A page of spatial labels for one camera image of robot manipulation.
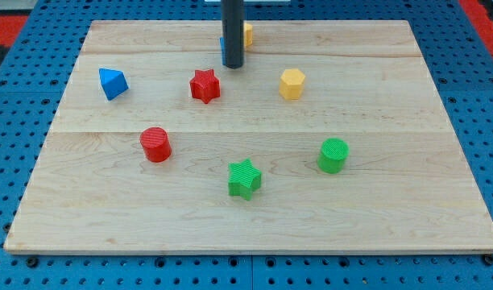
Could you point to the yellow hexagon block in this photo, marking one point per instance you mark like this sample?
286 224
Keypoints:
292 83

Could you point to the green star block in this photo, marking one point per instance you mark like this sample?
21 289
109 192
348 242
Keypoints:
244 179

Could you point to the red star block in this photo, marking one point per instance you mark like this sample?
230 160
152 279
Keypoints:
205 86

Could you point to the light wooden board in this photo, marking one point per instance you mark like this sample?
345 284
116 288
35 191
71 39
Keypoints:
405 188

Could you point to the green cylinder block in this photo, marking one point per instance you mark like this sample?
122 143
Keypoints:
332 156

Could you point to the red cylinder block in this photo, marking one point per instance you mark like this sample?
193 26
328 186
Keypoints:
155 144

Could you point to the blue block behind rod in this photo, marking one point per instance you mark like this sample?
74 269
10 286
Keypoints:
223 51

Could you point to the yellow block behind rod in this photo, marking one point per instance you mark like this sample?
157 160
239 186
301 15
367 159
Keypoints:
248 34

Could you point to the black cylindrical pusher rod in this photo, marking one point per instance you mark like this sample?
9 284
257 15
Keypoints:
232 32

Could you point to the blue triangle block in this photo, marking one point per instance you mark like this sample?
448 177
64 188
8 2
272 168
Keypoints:
113 82

